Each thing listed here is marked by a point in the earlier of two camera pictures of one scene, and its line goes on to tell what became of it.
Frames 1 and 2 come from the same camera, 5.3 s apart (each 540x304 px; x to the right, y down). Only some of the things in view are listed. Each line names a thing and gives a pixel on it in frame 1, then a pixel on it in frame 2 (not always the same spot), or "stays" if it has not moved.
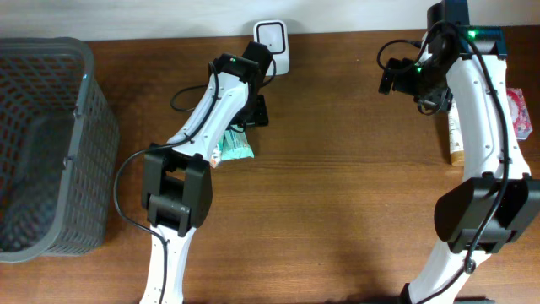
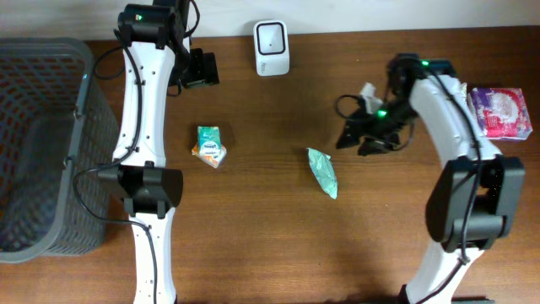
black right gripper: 435,100 -> 360,122
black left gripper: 260,115 -> 205,68
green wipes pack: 234,145 -> 324,170
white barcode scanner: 273,34 stays
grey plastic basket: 59,149 stays
